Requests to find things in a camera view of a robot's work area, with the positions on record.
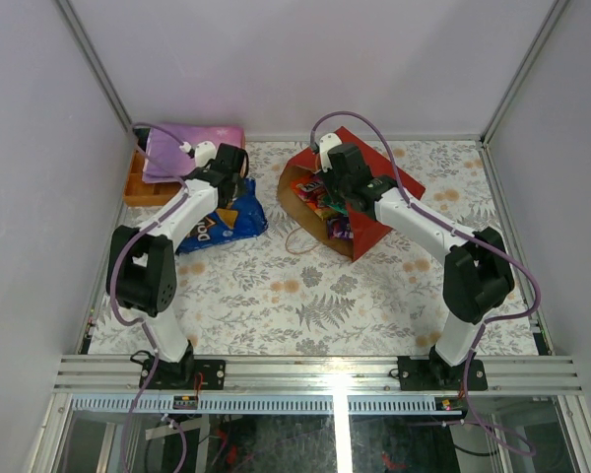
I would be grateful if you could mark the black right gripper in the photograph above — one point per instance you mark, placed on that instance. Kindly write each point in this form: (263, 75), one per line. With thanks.
(329, 173)

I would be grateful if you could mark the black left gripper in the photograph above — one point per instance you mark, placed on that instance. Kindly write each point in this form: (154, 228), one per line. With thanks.
(228, 192)

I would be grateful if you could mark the blue chips snack bag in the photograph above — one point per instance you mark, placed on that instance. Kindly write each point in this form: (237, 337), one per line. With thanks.
(243, 218)

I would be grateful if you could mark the red paper bag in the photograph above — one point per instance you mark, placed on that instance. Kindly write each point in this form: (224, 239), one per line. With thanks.
(367, 232)

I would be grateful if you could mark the orange lemon candy bag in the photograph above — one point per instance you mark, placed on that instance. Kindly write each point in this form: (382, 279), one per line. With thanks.
(312, 192)

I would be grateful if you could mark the purple candy bag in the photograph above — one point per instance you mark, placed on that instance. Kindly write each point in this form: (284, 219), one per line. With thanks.
(339, 228)

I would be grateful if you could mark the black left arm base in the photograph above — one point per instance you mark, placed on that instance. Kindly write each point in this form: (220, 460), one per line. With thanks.
(188, 373)

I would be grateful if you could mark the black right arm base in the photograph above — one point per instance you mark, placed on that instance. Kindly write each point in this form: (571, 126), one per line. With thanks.
(425, 374)

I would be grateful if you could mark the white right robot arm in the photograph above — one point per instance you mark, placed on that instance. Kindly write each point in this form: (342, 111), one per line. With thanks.
(475, 280)

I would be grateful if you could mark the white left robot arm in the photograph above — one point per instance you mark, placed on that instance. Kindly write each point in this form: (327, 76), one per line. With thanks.
(141, 274)

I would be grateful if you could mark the purple princess cloth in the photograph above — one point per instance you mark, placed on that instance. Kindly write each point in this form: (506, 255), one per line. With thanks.
(155, 141)

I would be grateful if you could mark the orange wooden tray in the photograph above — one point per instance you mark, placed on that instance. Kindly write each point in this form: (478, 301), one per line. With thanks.
(143, 189)

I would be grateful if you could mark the floral table mat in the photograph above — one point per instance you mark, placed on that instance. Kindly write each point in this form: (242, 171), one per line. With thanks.
(285, 293)

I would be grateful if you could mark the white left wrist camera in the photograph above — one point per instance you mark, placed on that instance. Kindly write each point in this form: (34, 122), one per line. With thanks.
(201, 154)

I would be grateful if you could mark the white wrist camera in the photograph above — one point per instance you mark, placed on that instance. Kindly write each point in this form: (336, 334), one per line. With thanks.
(322, 150)
(201, 154)

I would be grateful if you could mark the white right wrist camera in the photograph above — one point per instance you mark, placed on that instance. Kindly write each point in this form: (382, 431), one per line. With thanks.
(322, 150)

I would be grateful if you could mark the aluminium front rail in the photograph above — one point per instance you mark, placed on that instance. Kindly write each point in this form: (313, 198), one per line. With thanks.
(501, 375)

